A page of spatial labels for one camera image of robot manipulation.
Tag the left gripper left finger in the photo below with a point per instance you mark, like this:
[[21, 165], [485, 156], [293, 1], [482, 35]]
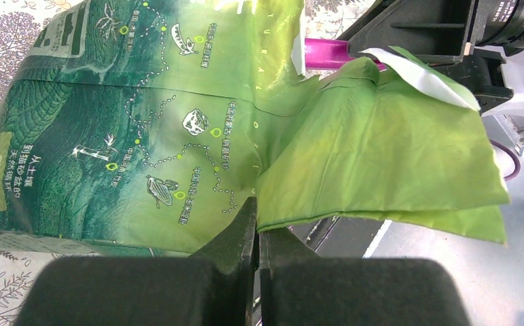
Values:
[[213, 286]]

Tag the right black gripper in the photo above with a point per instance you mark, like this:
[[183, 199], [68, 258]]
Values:
[[437, 31]]

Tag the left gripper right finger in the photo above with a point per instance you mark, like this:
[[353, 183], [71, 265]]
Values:
[[299, 287]]

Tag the magenta plastic scoop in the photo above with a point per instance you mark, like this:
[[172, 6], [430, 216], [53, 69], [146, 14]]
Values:
[[326, 54]]

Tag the green cat litter bag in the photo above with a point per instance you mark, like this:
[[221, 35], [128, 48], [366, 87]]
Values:
[[132, 127]]

